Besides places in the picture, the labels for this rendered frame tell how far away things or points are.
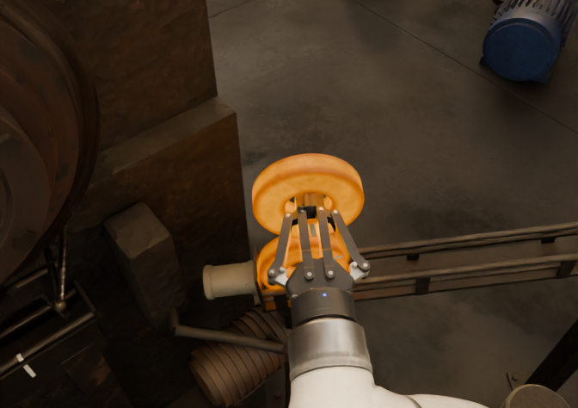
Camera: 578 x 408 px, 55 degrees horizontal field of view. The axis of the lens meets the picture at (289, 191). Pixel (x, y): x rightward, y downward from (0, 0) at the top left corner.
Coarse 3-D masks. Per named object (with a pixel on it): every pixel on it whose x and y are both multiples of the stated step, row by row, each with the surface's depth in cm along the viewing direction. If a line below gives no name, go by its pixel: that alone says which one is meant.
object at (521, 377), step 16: (288, 320) 104; (576, 320) 123; (576, 336) 124; (560, 352) 131; (576, 352) 125; (288, 368) 120; (544, 368) 139; (560, 368) 132; (576, 368) 132; (288, 384) 127; (512, 384) 151; (544, 384) 139; (560, 384) 140; (288, 400) 134
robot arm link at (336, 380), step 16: (320, 368) 56; (336, 368) 56; (352, 368) 56; (304, 384) 56; (320, 384) 55; (336, 384) 55; (352, 384) 55; (368, 384) 56; (304, 400) 55; (320, 400) 54; (336, 400) 53; (352, 400) 54; (368, 400) 54; (384, 400) 55; (400, 400) 57
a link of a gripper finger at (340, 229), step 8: (336, 216) 72; (336, 224) 71; (344, 224) 71; (336, 232) 72; (344, 232) 70; (344, 240) 70; (352, 240) 70; (344, 248) 70; (352, 248) 69; (344, 256) 71; (352, 256) 68; (360, 256) 68; (360, 264) 67; (368, 264) 67
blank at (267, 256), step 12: (276, 240) 89; (312, 240) 88; (336, 240) 90; (264, 252) 91; (288, 252) 88; (312, 252) 89; (336, 252) 89; (264, 264) 90; (288, 264) 91; (264, 276) 93; (288, 276) 94
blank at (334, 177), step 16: (288, 160) 72; (304, 160) 71; (320, 160) 72; (336, 160) 73; (272, 176) 72; (288, 176) 71; (304, 176) 71; (320, 176) 71; (336, 176) 71; (352, 176) 73; (256, 192) 74; (272, 192) 73; (288, 192) 73; (304, 192) 73; (320, 192) 74; (336, 192) 74; (352, 192) 74; (256, 208) 76; (272, 208) 76; (288, 208) 78; (336, 208) 77; (352, 208) 77; (272, 224) 79
